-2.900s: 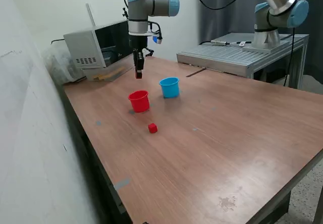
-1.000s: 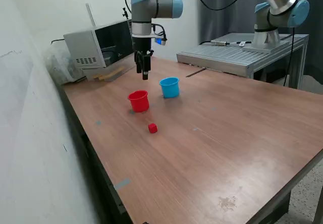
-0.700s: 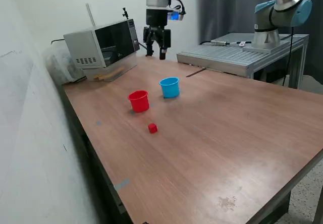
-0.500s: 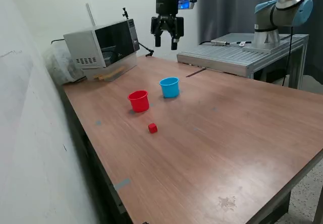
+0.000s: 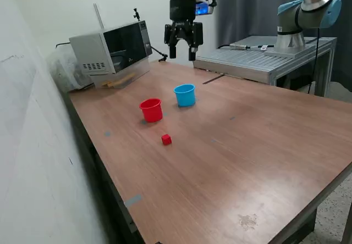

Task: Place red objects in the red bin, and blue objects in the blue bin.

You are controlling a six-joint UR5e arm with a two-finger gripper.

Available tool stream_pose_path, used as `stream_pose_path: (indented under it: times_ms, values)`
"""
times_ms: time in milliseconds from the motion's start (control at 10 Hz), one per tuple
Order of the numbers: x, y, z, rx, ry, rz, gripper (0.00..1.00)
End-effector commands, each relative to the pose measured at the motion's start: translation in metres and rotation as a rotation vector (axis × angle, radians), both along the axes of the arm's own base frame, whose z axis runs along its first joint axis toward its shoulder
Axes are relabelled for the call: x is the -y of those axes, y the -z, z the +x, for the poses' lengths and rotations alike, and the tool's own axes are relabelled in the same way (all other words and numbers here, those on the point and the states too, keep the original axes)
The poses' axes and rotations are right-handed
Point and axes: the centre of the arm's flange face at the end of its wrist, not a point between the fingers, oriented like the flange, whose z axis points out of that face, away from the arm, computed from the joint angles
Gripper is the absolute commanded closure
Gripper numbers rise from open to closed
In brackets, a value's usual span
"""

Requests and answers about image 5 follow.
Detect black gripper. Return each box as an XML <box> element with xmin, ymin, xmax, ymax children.
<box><xmin>164</xmin><ymin>0</ymin><xmax>204</xmax><ymax>62</ymax></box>

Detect aluminium robot base table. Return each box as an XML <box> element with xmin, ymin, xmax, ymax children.
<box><xmin>191</xmin><ymin>36</ymin><xmax>338</xmax><ymax>98</ymax></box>

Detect blue plastic bin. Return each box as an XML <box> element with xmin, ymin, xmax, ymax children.
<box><xmin>173</xmin><ymin>84</ymin><xmax>197</xmax><ymax>108</ymax></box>

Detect red plastic bin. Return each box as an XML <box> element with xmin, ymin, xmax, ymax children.
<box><xmin>139</xmin><ymin>98</ymin><xmax>163</xmax><ymax>123</ymax></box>

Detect flat metal strip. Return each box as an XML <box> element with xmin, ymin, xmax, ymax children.
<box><xmin>202</xmin><ymin>73</ymin><xmax>225</xmax><ymax>85</ymax></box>

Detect thin white rod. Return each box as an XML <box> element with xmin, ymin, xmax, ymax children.
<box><xmin>93</xmin><ymin>3</ymin><xmax>106</xmax><ymax>30</ymax></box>

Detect silver microwave oven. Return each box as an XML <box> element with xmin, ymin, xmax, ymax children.
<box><xmin>68</xmin><ymin>20</ymin><xmax>153</xmax><ymax>76</ymax></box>

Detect clear plastic bag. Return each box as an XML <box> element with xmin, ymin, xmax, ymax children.
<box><xmin>46</xmin><ymin>47</ymin><xmax>94</xmax><ymax>92</ymax></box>

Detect blue-lit wrist camera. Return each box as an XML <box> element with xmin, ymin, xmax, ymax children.
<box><xmin>195</xmin><ymin>0</ymin><xmax>217</xmax><ymax>16</ymax></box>

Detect black cable with plug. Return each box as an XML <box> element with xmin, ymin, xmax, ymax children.
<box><xmin>217</xmin><ymin>43</ymin><xmax>276</xmax><ymax>49</ymax></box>

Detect black hanging cable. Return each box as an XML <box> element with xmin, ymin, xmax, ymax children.
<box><xmin>304</xmin><ymin>28</ymin><xmax>321</xmax><ymax>93</ymax></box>

